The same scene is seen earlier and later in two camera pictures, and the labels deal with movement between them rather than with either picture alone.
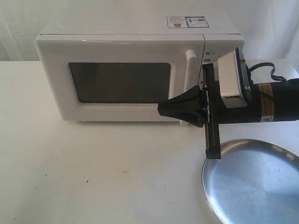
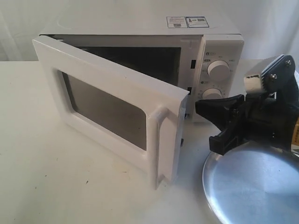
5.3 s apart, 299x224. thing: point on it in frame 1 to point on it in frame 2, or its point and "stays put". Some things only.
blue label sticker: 196,22 stays put
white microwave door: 116,77 to 142,120
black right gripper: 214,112 to 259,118
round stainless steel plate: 254,182 stays put
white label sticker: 176,22 stays put
